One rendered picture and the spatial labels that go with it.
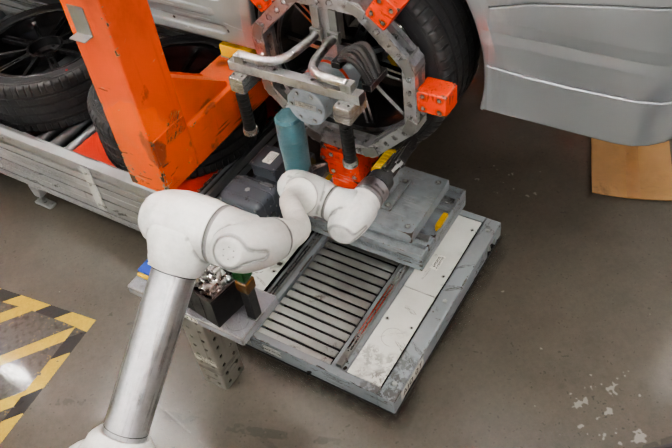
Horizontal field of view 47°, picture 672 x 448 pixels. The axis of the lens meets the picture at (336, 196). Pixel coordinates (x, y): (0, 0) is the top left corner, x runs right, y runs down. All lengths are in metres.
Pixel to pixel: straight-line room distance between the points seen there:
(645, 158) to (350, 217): 1.56
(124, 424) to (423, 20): 1.24
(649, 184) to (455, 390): 1.18
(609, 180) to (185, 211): 1.94
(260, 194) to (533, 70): 1.00
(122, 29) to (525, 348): 1.58
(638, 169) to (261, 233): 1.97
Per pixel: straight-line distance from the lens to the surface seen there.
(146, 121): 2.33
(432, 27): 2.12
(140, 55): 2.25
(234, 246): 1.56
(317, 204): 2.12
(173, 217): 1.67
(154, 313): 1.71
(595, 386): 2.59
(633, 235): 3.01
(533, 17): 2.05
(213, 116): 2.57
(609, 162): 3.26
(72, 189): 3.16
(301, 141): 2.36
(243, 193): 2.61
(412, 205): 2.73
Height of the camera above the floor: 2.16
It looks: 44 degrees down
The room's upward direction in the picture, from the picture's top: 9 degrees counter-clockwise
